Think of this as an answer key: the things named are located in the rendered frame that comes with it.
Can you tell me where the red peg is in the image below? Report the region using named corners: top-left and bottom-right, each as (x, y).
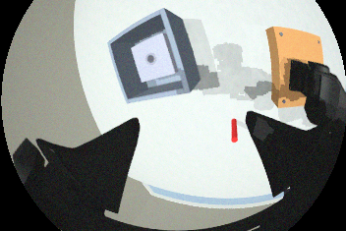
top-left (231, 118), bottom-right (237, 143)

